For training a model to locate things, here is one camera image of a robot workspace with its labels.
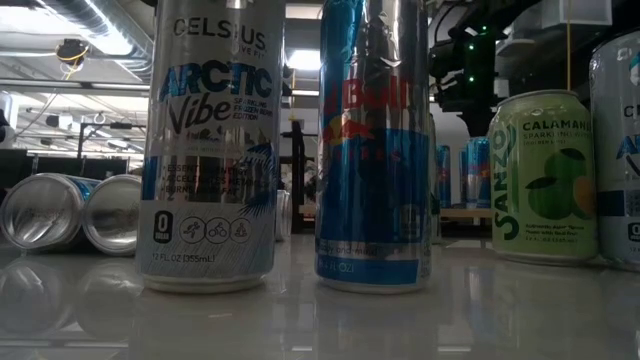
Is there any white ceiling box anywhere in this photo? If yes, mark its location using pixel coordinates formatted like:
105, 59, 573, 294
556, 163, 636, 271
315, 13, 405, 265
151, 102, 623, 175
542, 0, 614, 29

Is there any silver ceiling duct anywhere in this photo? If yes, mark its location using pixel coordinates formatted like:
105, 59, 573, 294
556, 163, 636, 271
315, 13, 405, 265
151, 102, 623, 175
42, 0, 155, 84

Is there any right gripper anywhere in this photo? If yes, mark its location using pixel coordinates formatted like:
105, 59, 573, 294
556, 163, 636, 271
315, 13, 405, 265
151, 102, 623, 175
428, 29, 501, 139

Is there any black metal stand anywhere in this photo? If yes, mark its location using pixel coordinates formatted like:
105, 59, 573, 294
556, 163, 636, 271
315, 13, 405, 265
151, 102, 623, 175
76, 121, 147, 161

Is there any blue silver Red Bull can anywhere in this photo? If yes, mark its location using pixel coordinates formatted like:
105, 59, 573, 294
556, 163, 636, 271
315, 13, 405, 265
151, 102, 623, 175
0, 172, 101, 252
81, 173, 144, 258
466, 137, 492, 209
458, 147, 471, 209
313, 0, 434, 295
436, 144, 452, 209

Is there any round black ceiling device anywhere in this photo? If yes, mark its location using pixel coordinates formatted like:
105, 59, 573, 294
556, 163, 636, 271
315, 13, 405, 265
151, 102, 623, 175
54, 38, 92, 67

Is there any green Sanzo calamansi can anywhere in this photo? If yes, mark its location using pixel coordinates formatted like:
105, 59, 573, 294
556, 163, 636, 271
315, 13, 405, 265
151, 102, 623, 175
488, 89, 600, 267

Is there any square ceiling light panel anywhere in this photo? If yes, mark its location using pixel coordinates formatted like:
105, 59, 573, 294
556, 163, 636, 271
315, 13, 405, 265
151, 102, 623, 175
286, 47, 322, 72

